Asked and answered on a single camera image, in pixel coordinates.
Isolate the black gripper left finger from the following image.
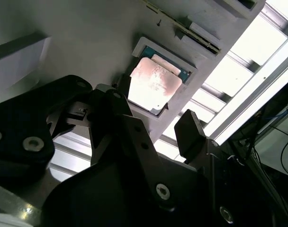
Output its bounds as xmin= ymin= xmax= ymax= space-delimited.
xmin=0 ymin=73 xmax=172 ymax=211

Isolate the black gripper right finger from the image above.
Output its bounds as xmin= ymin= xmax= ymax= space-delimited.
xmin=174 ymin=109 xmax=239 ymax=227

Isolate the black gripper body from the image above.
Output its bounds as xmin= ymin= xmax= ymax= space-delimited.
xmin=41 ymin=157 xmax=206 ymax=227

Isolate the silver CPU chip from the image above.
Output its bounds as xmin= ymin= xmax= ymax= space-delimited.
xmin=127 ymin=46 xmax=190 ymax=116

